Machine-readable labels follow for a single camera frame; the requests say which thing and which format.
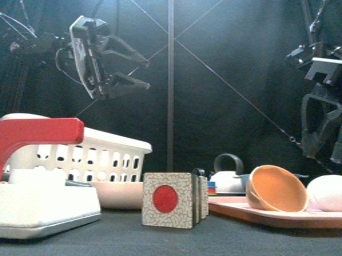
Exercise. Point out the pale pink round ball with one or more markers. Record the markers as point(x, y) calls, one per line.
point(328, 193)

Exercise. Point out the white plastic slotted basket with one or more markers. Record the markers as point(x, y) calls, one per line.
point(102, 156)

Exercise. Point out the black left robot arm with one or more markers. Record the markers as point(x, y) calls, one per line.
point(32, 46)

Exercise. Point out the grey vertical frame pole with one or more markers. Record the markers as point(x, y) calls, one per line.
point(170, 83)

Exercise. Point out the pink tray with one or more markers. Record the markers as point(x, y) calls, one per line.
point(268, 215)

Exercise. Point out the orange bowl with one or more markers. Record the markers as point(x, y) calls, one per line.
point(279, 190)

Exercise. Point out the patterned box with red dot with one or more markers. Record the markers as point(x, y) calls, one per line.
point(172, 200)

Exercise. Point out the small colourful striped toy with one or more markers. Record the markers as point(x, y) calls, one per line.
point(212, 188)

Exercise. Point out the pale pink bowl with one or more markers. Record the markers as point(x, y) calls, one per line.
point(121, 195)

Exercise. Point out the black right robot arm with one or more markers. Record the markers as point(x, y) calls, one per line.
point(319, 20)

